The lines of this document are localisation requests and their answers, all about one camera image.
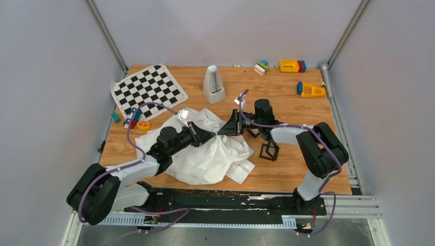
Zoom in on white green blue blocks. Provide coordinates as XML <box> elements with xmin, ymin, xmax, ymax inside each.
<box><xmin>253</xmin><ymin>60</ymin><xmax>269</xmax><ymax>76</ymax></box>

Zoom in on white button-up shirt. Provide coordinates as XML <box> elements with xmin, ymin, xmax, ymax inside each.
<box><xmin>135</xmin><ymin>108</ymin><xmax>255</xmax><ymax>185</ymax></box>

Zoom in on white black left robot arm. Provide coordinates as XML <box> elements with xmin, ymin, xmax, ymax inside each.
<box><xmin>66</xmin><ymin>122</ymin><xmax>216</xmax><ymax>226</ymax></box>

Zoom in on yellow orange round toy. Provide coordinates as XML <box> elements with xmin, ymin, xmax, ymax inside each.
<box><xmin>136</xmin><ymin>120</ymin><xmax>152</xmax><ymax>132</ymax></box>

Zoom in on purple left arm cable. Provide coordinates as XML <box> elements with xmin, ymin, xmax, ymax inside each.
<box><xmin>77</xmin><ymin>101</ymin><xmax>190</xmax><ymax>246</ymax></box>

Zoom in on blue red toy car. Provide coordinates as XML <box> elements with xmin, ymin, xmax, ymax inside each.
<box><xmin>124</xmin><ymin>108</ymin><xmax>142</xmax><ymax>129</ymax></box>

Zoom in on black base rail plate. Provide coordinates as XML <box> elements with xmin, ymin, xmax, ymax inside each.
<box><xmin>139</xmin><ymin>188</ymin><xmax>327</xmax><ymax>222</ymax></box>

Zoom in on grey metal corner pipe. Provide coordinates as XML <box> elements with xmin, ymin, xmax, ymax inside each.
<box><xmin>319</xmin><ymin>61</ymin><xmax>339</xmax><ymax>113</ymax></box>

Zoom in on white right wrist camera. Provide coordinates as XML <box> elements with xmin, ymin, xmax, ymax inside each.
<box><xmin>234</xmin><ymin>96</ymin><xmax>245</xmax><ymax>110</ymax></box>

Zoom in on yellow blue triangular toy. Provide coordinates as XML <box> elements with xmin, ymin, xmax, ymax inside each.
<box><xmin>296</xmin><ymin>81</ymin><xmax>326</xmax><ymax>98</ymax></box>

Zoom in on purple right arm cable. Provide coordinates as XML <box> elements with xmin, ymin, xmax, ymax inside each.
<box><xmin>238</xmin><ymin>89</ymin><xmax>343</xmax><ymax>237</ymax></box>

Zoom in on black square frame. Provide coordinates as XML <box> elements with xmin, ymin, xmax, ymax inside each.
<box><xmin>246</xmin><ymin>129</ymin><xmax>261</xmax><ymax>138</ymax></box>

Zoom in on white metronome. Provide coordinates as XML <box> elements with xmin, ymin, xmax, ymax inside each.
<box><xmin>203</xmin><ymin>65</ymin><xmax>226</xmax><ymax>104</ymax></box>

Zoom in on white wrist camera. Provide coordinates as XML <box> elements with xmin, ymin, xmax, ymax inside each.
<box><xmin>234</xmin><ymin>96</ymin><xmax>245</xmax><ymax>110</ymax></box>
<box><xmin>176</xmin><ymin>108</ymin><xmax>189</xmax><ymax>127</ymax></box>

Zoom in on black square frame box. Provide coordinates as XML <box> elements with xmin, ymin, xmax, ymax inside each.
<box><xmin>259</xmin><ymin>141</ymin><xmax>280</xmax><ymax>161</ymax></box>

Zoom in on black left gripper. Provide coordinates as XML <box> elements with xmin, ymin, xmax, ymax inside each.
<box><xmin>168</xmin><ymin>121</ymin><xmax>216</xmax><ymax>156</ymax></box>

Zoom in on black white checkerboard mat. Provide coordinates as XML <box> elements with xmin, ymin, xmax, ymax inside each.
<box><xmin>110</xmin><ymin>65</ymin><xmax>188</xmax><ymax>119</ymax></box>

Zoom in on yellow red blue block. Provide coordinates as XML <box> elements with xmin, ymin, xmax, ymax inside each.
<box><xmin>279</xmin><ymin>59</ymin><xmax>307</xmax><ymax>73</ymax></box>

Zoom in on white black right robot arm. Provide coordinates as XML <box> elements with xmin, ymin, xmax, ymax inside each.
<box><xmin>218</xmin><ymin>99</ymin><xmax>349</xmax><ymax>214</ymax></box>

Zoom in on white slotted cable duct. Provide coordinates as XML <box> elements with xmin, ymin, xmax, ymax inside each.
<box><xmin>98</xmin><ymin>213</ymin><xmax>297</xmax><ymax>230</ymax></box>

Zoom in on teal small block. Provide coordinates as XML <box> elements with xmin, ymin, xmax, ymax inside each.
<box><xmin>111</xmin><ymin>112</ymin><xmax>121</xmax><ymax>123</ymax></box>

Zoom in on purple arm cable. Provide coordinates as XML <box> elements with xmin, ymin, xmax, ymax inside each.
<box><xmin>77</xmin><ymin>101</ymin><xmax>190</xmax><ymax>246</ymax></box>
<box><xmin>238</xmin><ymin>89</ymin><xmax>343</xmax><ymax>237</ymax></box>

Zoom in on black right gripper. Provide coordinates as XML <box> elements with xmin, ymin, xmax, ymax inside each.
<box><xmin>217</xmin><ymin>109</ymin><xmax>262</xmax><ymax>136</ymax></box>

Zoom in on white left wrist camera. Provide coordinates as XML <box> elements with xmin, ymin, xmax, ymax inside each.
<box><xmin>176</xmin><ymin>108</ymin><xmax>189</xmax><ymax>127</ymax></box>

